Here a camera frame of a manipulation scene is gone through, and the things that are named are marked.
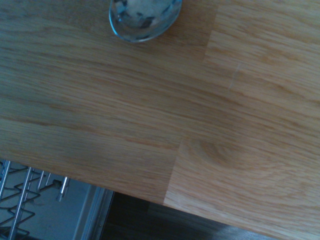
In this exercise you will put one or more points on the silver metal spoon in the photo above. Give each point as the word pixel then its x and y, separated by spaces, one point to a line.
pixel 140 20

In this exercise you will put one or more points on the built-in dishwasher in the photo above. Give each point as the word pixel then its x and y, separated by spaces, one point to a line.
pixel 65 220

